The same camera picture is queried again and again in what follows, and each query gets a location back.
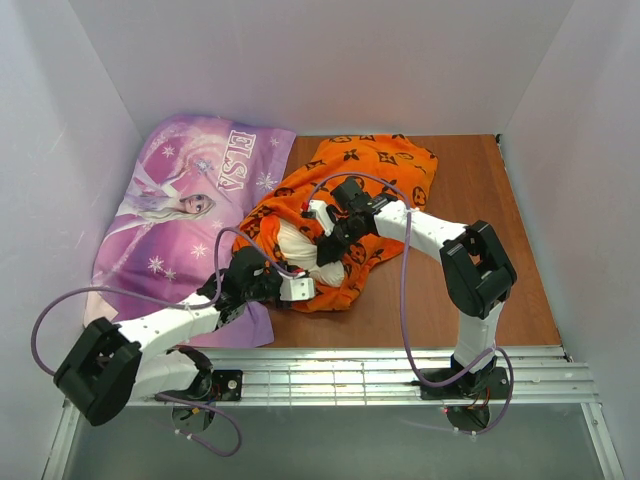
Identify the purple Elsa printed cloth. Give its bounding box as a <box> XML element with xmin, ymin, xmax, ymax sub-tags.
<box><xmin>83</xmin><ymin>115</ymin><xmax>296</xmax><ymax>324</ymax></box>

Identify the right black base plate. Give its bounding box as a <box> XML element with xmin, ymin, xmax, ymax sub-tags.
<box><xmin>409</xmin><ymin>367</ymin><xmax>511</xmax><ymax>400</ymax></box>

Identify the cream white pillow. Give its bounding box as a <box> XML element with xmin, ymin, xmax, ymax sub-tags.
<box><xmin>277</xmin><ymin>219</ymin><xmax>345</xmax><ymax>288</ymax></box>

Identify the purple cable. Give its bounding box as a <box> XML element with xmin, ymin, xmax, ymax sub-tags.
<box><xmin>30</xmin><ymin>226</ymin><xmax>304</xmax><ymax>457</ymax></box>
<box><xmin>304</xmin><ymin>171</ymin><xmax>514</xmax><ymax>438</ymax></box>

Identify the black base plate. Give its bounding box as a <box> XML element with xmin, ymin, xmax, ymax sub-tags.
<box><xmin>210</xmin><ymin>370</ymin><xmax>244</xmax><ymax>402</ymax></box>
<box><xmin>409</xmin><ymin>367</ymin><xmax>511</xmax><ymax>400</ymax></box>

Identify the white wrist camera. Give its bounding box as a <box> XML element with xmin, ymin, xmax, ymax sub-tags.
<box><xmin>279</xmin><ymin>270</ymin><xmax>316</xmax><ymax>302</ymax></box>
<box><xmin>301</xmin><ymin>200</ymin><xmax>336</xmax><ymax>237</ymax></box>

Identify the orange black patterned pillowcase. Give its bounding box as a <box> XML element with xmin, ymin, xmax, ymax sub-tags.
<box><xmin>233</xmin><ymin>134</ymin><xmax>438</xmax><ymax>313</ymax></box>

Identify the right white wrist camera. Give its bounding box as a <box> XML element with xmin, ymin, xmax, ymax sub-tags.
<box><xmin>301</xmin><ymin>200</ymin><xmax>336</xmax><ymax>237</ymax></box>

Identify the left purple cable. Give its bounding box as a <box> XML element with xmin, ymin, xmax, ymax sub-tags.
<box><xmin>30</xmin><ymin>226</ymin><xmax>304</xmax><ymax>457</ymax></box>

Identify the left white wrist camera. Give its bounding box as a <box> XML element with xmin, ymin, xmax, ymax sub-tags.
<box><xmin>279</xmin><ymin>270</ymin><xmax>316</xmax><ymax>302</ymax></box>

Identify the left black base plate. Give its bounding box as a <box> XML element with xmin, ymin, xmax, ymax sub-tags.
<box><xmin>210</xmin><ymin>370</ymin><xmax>244</xmax><ymax>402</ymax></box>

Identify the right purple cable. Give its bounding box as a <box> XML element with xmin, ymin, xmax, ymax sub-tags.
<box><xmin>304</xmin><ymin>171</ymin><xmax>514</xmax><ymax>438</ymax></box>

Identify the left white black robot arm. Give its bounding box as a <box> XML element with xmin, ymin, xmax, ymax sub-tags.
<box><xmin>53</xmin><ymin>247</ymin><xmax>295</xmax><ymax>426</ymax></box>

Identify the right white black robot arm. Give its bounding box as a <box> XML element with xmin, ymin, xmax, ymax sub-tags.
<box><xmin>301</xmin><ymin>172</ymin><xmax>517</xmax><ymax>399</ymax></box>

